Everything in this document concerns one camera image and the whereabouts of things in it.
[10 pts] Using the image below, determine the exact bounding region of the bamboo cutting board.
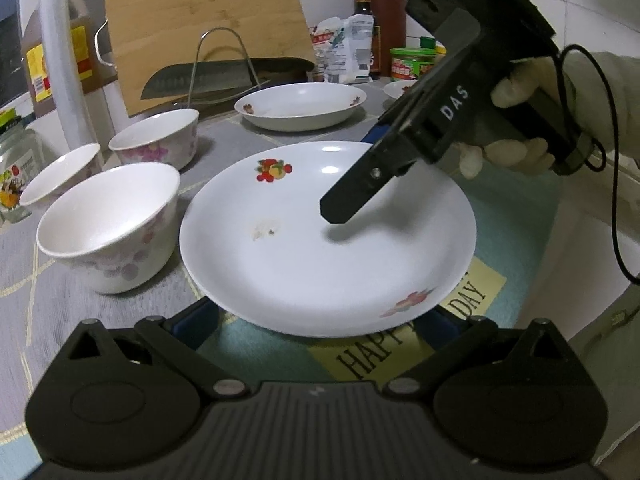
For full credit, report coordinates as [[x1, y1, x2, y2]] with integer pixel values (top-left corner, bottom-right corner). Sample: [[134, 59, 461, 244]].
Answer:
[[102, 0, 317, 119]]

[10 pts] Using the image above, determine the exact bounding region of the tall white paper roll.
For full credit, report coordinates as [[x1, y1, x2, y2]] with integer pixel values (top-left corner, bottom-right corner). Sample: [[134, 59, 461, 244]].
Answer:
[[40, 0, 99, 171]]

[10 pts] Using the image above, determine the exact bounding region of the white floral bowl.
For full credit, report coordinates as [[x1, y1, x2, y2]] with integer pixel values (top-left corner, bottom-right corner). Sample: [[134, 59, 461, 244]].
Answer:
[[36, 163, 181, 295], [108, 108, 200, 171], [18, 143, 104, 209]]

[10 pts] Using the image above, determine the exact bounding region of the clear glass jar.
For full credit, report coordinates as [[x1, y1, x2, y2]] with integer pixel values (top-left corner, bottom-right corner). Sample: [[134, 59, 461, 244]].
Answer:
[[0, 109, 47, 223]]

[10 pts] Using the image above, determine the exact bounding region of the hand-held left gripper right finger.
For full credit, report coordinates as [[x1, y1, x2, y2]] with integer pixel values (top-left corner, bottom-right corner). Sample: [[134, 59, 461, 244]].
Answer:
[[382, 308, 569, 401]]

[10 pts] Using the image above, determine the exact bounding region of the dark soy sauce bottle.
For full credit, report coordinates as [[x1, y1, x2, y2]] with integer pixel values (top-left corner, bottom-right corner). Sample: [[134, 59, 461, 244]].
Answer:
[[352, 0, 382, 77]]

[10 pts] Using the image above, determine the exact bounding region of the red print plastic bag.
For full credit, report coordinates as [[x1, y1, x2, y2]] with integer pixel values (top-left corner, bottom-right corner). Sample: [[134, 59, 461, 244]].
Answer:
[[309, 17, 351, 83]]

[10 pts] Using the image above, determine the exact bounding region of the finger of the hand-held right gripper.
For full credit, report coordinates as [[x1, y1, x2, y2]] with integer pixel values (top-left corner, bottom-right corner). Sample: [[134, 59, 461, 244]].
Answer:
[[319, 131, 418, 226], [360, 119, 394, 148]]

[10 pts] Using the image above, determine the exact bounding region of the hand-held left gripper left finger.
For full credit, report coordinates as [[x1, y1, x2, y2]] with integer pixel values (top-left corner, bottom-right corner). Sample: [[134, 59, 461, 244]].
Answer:
[[66, 299, 249, 403]]

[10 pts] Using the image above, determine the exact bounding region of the white powder plastic bag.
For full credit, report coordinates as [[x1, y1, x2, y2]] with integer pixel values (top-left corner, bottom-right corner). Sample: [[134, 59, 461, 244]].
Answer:
[[325, 14, 376, 84]]

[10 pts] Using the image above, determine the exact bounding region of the small white plate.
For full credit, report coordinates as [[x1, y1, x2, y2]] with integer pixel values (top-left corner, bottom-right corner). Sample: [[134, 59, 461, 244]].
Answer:
[[383, 79, 419, 102]]

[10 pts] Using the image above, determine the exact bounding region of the deep white fruit-print plate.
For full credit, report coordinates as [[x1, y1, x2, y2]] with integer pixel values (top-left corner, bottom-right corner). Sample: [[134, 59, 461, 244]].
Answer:
[[234, 82, 368, 132]]

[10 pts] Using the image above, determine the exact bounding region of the brown knife block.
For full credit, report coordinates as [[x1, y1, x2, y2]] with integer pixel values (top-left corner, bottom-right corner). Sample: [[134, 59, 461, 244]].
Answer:
[[356, 0, 408, 79]]

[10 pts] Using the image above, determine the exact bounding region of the person's right forearm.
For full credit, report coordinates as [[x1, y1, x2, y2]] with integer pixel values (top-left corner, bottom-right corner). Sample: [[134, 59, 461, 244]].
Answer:
[[550, 50, 640, 176]]

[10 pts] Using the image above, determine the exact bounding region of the grey checked mat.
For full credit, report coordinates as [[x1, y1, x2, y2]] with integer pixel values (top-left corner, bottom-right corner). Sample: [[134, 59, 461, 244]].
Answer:
[[0, 110, 386, 453]]

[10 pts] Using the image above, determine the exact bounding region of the metal wire rack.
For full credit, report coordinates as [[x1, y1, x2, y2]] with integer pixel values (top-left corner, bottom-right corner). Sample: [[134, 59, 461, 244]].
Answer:
[[172, 27, 261, 107]]

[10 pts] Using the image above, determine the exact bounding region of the black-handled kitchen knife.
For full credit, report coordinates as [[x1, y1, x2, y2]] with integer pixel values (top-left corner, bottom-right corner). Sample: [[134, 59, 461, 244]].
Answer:
[[140, 57, 317, 101]]

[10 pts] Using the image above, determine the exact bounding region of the cooking oil bottle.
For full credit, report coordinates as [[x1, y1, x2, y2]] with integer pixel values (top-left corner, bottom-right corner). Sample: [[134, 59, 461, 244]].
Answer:
[[22, 0, 117, 117]]

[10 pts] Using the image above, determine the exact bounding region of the green lid jar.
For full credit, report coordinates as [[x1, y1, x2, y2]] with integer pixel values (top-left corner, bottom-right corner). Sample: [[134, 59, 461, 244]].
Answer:
[[389, 47, 439, 81]]

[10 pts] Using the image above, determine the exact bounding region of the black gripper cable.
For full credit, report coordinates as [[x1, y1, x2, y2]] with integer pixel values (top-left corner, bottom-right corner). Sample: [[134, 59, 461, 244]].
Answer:
[[557, 44, 640, 282]]

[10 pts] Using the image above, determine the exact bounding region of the large white fruit-print plate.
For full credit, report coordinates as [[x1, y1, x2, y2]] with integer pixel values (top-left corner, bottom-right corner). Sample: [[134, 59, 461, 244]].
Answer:
[[179, 141, 477, 339]]

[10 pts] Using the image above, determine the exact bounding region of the teal mat with yellow label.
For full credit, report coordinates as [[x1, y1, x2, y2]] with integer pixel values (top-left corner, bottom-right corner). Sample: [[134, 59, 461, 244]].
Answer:
[[197, 180, 566, 391]]

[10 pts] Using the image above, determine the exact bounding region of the person's right hand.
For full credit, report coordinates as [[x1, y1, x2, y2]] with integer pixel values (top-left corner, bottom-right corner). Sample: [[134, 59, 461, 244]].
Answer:
[[457, 55, 560, 180]]

